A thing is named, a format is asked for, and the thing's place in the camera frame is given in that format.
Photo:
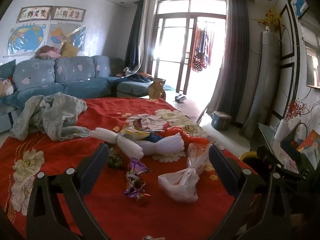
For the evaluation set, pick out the silver standing air conditioner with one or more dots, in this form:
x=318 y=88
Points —
x=265 y=80

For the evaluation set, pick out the yellow artificial flowers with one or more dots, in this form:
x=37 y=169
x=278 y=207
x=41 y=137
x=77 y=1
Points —
x=271 y=20

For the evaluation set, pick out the red berry branches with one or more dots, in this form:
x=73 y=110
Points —
x=296 y=110

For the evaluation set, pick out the white pleated plastic bag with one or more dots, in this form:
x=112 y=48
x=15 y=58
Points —
x=165 y=145
x=125 y=143

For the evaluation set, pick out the colourful printed box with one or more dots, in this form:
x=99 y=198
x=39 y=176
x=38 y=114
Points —
x=310 y=147

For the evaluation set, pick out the world map poster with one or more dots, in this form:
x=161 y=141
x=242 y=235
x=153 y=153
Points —
x=25 y=38

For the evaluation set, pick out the brown paper bag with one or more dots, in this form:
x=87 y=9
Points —
x=156 y=90

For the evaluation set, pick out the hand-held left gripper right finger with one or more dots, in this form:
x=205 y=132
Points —
x=223 y=170

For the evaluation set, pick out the large framed wall picture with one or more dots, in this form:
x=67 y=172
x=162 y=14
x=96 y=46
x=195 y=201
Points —
x=312 y=55

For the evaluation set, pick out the grey-green floral cloth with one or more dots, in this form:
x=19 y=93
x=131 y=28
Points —
x=55 y=115

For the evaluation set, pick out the blue framed wall picture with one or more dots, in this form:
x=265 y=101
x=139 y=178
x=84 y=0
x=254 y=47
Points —
x=299 y=3

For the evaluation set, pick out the dark blue curtain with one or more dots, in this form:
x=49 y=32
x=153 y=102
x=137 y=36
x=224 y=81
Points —
x=136 y=37

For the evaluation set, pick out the framed calligraphy picture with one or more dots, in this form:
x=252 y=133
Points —
x=35 y=13
x=70 y=13

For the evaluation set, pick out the red plastic wrapper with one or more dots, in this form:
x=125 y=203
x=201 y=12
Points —
x=175 y=131

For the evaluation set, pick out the white printed plastic bag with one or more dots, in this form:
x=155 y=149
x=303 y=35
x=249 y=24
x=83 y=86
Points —
x=180 y=182

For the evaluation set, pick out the grey curtain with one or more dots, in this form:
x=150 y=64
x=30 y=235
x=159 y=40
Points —
x=232 y=55

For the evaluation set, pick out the red floral blanket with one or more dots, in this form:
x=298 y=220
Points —
x=112 y=120

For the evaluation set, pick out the dark blue cloth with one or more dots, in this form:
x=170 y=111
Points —
x=137 y=78

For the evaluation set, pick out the purple foil candy wrapper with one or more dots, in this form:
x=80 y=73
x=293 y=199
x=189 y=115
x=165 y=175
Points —
x=135 y=190

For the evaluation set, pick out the pile of pink red clothes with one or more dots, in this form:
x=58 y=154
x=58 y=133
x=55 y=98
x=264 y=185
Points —
x=47 y=52

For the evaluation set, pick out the dark snack wrapper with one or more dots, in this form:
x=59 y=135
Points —
x=115 y=158

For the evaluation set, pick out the yellow white snack packet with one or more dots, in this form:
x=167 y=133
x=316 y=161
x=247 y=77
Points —
x=130 y=133

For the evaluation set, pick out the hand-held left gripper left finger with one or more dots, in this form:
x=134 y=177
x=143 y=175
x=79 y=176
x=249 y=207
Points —
x=96 y=165

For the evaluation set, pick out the blue plastic bag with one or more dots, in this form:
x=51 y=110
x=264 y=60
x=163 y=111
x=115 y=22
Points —
x=152 y=138

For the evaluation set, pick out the glass top cabinet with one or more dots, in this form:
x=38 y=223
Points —
x=268 y=136

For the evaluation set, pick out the shiny foil wrapper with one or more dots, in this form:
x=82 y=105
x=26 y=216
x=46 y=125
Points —
x=137 y=124

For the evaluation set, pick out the glass balcony door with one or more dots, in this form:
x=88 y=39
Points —
x=175 y=42

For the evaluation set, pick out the small black white object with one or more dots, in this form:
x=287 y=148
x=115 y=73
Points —
x=180 y=98

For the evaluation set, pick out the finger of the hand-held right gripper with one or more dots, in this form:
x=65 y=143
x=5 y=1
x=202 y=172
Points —
x=265 y=155

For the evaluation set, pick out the yellow trash bin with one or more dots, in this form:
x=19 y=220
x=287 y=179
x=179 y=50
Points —
x=247 y=153

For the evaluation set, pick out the blue storage box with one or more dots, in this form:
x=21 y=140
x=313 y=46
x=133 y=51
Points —
x=221 y=121

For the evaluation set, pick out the hanging colourful clothes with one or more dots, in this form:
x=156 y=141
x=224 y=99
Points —
x=202 y=50

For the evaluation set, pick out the blue heart-print sofa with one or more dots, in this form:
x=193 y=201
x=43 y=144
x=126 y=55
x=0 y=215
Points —
x=75 y=70

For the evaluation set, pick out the yellow pillow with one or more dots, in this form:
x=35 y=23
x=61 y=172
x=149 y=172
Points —
x=68 y=50

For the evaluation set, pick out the teal cushion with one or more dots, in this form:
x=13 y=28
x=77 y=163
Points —
x=7 y=68

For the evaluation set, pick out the cartoon print cushion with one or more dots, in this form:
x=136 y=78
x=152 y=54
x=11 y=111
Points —
x=6 y=87

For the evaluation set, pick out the country map poster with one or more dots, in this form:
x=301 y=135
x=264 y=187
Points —
x=60 y=33

